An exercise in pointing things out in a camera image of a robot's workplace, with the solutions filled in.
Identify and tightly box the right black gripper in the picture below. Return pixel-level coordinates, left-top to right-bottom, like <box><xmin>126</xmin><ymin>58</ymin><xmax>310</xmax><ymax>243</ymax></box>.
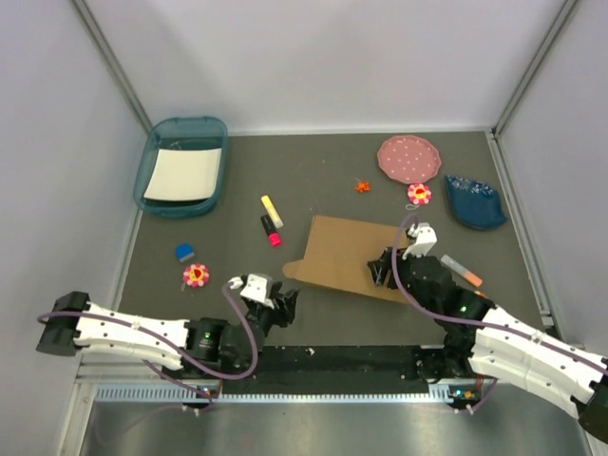
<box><xmin>368</xmin><ymin>243</ymin><xmax>438</xmax><ymax>314</ymax></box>

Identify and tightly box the brown cardboard box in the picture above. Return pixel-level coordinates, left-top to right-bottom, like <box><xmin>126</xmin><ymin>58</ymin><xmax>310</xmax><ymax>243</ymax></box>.
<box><xmin>282</xmin><ymin>215</ymin><xmax>406</xmax><ymax>303</ymax></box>

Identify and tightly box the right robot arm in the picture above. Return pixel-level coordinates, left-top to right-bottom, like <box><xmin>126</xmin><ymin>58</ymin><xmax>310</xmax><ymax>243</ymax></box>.
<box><xmin>367</xmin><ymin>247</ymin><xmax>607</xmax><ymax>442</ymax></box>

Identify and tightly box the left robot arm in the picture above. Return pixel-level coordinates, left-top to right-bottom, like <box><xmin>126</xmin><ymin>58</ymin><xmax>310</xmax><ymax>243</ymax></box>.
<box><xmin>36</xmin><ymin>283</ymin><xmax>299</xmax><ymax>381</ymax></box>

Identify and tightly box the orange grey marker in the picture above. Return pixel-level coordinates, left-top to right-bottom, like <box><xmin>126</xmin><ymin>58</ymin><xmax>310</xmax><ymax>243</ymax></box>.
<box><xmin>440</xmin><ymin>255</ymin><xmax>483</xmax><ymax>288</ymax></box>

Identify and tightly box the pink flower toy left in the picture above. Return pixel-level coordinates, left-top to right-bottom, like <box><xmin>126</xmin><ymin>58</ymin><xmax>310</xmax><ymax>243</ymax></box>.
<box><xmin>182</xmin><ymin>263</ymin><xmax>210</xmax><ymax>289</ymax></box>

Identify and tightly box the pink flower toy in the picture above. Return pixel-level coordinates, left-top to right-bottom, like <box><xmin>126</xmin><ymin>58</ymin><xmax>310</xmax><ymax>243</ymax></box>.
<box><xmin>182</xmin><ymin>263</ymin><xmax>210</xmax><ymax>289</ymax></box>
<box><xmin>406</xmin><ymin>183</ymin><xmax>432</xmax><ymax>211</ymax></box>

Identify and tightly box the pink black highlighter marker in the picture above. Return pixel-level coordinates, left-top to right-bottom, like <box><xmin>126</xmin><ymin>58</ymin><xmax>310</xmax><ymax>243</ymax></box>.
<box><xmin>260</xmin><ymin>215</ymin><xmax>281</xmax><ymax>247</ymax></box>

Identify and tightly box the pink flower toy right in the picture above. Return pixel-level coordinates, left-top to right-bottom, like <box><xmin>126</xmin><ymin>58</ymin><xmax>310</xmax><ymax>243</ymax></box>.
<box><xmin>406</xmin><ymin>183</ymin><xmax>432</xmax><ymax>211</ymax></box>

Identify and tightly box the orange glitter maple leaf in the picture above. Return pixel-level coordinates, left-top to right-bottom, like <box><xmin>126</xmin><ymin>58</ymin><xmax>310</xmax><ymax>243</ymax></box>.
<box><xmin>355</xmin><ymin>180</ymin><xmax>371</xmax><ymax>194</ymax></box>

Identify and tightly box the yellow highlighter marker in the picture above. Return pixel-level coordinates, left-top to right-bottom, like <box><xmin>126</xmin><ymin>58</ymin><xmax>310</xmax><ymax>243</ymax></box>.
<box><xmin>260</xmin><ymin>195</ymin><xmax>284</xmax><ymax>229</ymax></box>

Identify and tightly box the small blue scraper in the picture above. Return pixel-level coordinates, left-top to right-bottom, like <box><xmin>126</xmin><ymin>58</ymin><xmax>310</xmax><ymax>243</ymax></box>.
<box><xmin>175</xmin><ymin>243</ymin><xmax>195</xmax><ymax>263</ymax></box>

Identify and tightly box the pink polka dot plate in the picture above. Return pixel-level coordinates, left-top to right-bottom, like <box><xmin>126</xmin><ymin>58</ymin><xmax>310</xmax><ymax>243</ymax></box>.
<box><xmin>377</xmin><ymin>135</ymin><xmax>442</xmax><ymax>184</ymax></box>

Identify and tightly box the dark blue leaf dish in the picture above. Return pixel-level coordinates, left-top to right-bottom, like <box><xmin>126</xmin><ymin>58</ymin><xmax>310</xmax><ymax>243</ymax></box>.
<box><xmin>445</xmin><ymin>175</ymin><xmax>507</xmax><ymax>231</ymax></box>

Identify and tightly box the white paper sheet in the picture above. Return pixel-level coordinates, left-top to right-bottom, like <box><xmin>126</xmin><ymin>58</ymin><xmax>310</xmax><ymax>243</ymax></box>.
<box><xmin>143</xmin><ymin>148</ymin><xmax>222</xmax><ymax>202</ymax></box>

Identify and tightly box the teal plastic bin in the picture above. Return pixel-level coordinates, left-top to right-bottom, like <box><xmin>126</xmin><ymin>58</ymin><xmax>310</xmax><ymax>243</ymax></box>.
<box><xmin>133</xmin><ymin>116</ymin><xmax>229</xmax><ymax>219</ymax></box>

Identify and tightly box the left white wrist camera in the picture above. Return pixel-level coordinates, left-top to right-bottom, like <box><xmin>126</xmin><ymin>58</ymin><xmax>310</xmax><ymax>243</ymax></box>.
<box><xmin>228</xmin><ymin>274</ymin><xmax>275</xmax><ymax>309</ymax></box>

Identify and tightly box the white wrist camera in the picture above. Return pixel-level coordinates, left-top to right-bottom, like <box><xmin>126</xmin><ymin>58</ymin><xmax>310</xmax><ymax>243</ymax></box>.
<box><xmin>228</xmin><ymin>274</ymin><xmax>275</xmax><ymax>309</ymax></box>
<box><xmin>402</xmin><ymin>222</ymin><xmax>437</xmax><ymax>259</ymax></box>

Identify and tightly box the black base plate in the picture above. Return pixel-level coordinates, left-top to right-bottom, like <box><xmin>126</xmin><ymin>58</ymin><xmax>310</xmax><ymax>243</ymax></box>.
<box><xmin>160</xmin><ymin>344</ymin><xmax>504</xmax><ymax>381</ymax></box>

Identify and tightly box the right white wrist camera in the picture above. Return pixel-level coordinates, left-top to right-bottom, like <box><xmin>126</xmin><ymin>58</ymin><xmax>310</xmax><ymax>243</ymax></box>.
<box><xmin>402</xmin><ymin>222</ymin><xmax>437</xmax><ymax>259</ymax></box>

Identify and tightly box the aluminium frame rail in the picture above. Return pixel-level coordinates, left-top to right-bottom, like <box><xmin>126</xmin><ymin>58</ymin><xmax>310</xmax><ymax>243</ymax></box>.
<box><xmin>75</xmin><ymin>344</ymin><xmax>595</xmax><ymax>405</ymax></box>

